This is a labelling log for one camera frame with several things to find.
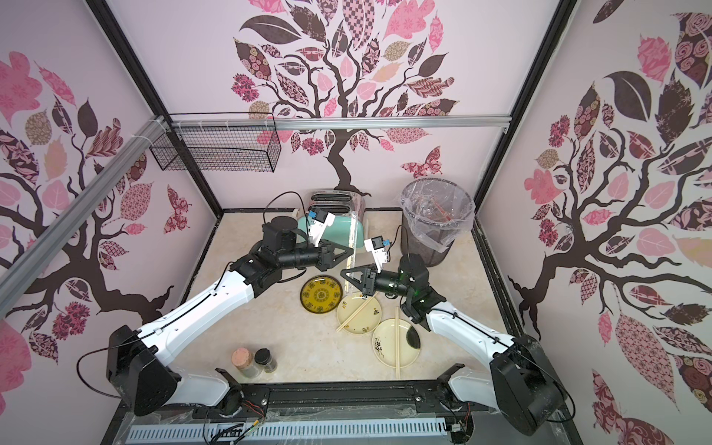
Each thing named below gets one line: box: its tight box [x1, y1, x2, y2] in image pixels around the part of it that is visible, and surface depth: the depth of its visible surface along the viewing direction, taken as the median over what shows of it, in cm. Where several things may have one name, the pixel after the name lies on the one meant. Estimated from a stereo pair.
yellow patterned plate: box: [299, 274, 344, 315], surface depth 96 cm
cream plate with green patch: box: [370, 317, 422, 369], surface depth 85 cm
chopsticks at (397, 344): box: [394, 306, 401, 381], surface depth 83 cm
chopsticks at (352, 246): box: [344, 211, 358, 293], surface depth 71 cm
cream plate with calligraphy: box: [336, 292, 383, 335], surface depth 90 cm
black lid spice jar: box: [254, 347, 279, 374], surface depth 74 cm
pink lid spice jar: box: [230, 346, 263, 379], surface depth 73 cm
